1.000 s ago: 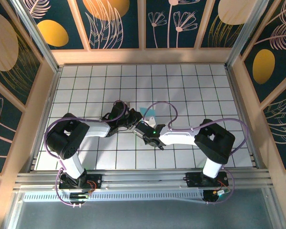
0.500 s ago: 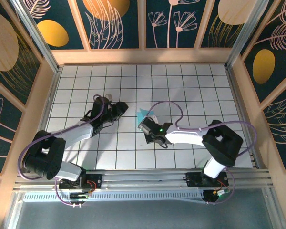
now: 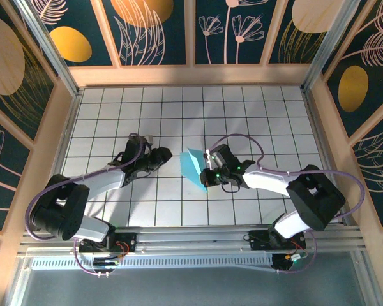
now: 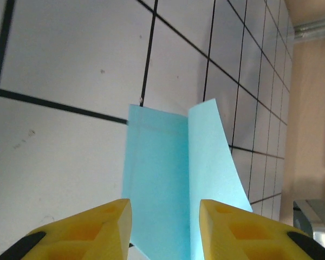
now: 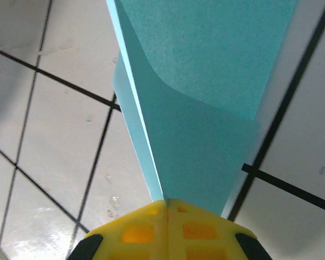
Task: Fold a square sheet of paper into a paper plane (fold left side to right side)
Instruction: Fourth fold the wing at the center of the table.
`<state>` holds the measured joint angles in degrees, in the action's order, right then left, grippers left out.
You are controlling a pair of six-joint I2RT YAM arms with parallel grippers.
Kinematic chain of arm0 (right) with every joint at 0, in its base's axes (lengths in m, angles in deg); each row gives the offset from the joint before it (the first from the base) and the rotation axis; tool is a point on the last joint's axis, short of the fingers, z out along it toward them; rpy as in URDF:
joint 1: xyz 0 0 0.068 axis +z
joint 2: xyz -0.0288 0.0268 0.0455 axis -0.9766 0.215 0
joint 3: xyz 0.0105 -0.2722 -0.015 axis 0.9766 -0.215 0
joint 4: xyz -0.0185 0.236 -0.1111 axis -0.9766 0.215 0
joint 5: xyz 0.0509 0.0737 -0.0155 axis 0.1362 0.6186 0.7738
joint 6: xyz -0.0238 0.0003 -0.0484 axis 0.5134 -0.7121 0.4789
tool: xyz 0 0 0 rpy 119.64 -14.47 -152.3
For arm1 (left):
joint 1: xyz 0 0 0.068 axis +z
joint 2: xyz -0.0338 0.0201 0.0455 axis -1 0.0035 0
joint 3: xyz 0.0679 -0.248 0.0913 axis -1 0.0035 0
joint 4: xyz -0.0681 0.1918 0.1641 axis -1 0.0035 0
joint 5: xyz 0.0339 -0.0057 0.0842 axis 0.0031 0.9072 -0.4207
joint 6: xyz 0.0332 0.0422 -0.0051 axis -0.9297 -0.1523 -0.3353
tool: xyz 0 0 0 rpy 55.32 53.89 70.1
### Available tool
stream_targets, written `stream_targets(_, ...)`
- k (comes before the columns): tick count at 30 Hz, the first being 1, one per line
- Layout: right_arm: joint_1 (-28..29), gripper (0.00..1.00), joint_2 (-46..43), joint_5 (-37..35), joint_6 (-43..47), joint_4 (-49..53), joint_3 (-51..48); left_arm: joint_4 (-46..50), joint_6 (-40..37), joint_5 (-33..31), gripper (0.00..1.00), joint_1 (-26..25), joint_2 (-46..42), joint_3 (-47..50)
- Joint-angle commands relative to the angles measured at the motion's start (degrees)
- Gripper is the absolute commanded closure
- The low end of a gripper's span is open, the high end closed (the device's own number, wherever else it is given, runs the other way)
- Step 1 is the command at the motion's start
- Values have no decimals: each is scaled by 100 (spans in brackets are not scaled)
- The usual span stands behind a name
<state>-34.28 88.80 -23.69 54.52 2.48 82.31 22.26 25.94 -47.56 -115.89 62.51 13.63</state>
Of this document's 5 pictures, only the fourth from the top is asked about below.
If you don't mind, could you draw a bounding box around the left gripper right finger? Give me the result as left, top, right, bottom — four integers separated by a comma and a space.
199, 199, 325, 260

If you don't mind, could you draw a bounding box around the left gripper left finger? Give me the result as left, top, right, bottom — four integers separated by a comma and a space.
0, 198, 133, 260

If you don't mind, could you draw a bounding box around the light blue paper sheet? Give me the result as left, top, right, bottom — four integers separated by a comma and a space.
121, 99, 254, 260

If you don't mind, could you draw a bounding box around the aluminium corner post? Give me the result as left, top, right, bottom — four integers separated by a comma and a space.
292, 16, 325, 43

